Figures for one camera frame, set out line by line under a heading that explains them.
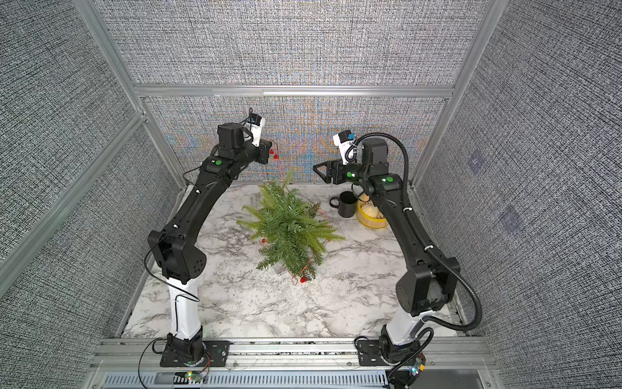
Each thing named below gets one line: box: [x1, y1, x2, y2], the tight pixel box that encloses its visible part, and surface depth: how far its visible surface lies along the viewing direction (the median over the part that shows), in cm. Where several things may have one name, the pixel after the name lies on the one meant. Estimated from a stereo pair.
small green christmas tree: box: [237, 167, 346, 280], surface depth 73 cm
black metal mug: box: [329, 191, 358, 219], surface depth 107 cm
